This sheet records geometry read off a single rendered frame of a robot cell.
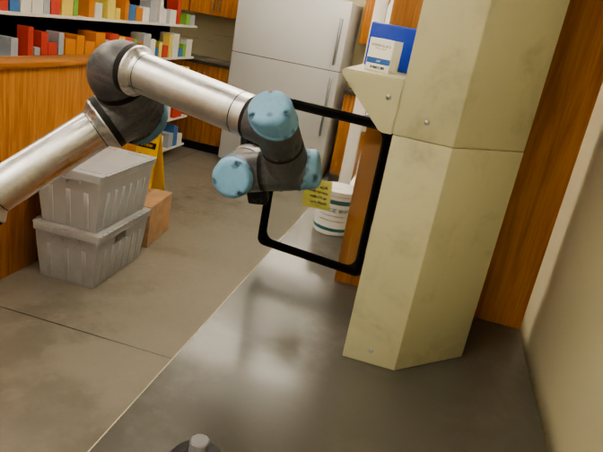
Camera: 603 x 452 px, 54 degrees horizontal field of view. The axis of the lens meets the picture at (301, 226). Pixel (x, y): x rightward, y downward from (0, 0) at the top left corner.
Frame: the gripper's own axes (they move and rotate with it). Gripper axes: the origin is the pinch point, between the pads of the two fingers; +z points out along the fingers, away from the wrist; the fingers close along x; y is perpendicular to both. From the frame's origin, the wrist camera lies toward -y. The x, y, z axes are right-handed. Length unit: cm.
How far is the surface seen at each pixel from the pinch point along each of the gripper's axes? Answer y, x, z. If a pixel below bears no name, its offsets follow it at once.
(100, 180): -55, 112, 139
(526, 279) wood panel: -27, -65, 7
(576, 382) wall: -29, -66, -35
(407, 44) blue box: 26.6, -29.0, -4.5
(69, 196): -66, 132, 142
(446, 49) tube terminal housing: 27, -35, -26
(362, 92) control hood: 18.2, -21.5, -25.2
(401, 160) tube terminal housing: 6.7, -30.0, -26.3
